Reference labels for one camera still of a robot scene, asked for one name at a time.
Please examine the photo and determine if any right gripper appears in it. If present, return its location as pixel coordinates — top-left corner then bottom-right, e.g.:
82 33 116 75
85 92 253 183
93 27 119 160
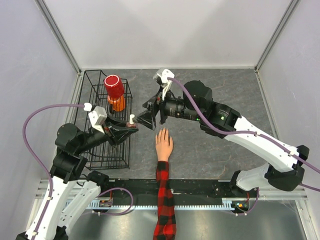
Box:
132 85 203 131

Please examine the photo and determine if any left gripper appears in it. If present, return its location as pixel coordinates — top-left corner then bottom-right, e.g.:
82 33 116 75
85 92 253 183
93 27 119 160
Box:
76 110 139 153

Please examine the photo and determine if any white nail polish cap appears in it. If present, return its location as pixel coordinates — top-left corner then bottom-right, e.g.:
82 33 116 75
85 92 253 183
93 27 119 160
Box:
129 114 135 125

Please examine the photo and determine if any glitter nail polish bottle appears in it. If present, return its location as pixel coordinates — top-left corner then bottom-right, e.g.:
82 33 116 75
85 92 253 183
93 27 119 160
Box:
126 114 138 128

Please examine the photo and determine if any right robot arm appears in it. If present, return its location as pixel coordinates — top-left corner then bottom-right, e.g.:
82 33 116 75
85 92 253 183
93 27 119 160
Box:
134 80 310 197

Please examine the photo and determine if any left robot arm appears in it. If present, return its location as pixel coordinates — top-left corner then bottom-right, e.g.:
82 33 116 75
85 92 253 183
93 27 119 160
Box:
16 110 138 240

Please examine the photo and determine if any red plaid sleeve forearm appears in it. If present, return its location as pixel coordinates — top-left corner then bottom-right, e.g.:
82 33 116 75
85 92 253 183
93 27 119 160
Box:
153 161 177 240

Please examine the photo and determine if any mannequin hand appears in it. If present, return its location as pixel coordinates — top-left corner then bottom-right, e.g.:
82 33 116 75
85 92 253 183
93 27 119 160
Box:
155 128 174 162

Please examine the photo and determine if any orange mug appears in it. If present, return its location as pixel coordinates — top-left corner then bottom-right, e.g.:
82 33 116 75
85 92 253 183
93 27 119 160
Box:
107 95 126 112

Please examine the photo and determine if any red cup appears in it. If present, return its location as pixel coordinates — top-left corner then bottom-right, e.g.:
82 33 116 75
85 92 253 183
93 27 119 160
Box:
103 74 125 98

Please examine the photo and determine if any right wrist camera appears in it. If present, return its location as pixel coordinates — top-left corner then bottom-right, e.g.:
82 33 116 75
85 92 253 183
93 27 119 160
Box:
153 68 175 101

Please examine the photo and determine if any black wire rack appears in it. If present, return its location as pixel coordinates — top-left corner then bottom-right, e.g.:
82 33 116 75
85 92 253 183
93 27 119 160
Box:
68 69 134 170

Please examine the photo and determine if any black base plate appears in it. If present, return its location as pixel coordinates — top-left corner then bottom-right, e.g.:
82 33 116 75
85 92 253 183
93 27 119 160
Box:
81 177 260 206

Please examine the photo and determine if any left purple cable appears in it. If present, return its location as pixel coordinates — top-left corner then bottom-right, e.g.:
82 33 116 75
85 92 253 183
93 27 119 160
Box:
22 102 92 240

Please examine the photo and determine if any purple cable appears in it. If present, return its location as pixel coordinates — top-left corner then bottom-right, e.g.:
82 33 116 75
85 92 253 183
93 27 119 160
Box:
22 102 92 240
167 76 320 191

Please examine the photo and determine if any aluminium cable rail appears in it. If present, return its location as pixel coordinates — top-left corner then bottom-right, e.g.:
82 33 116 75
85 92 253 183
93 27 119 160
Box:
47 197 261 211

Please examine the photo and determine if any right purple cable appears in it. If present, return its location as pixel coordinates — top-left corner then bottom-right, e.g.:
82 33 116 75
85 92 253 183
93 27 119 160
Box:
167 76 320 191

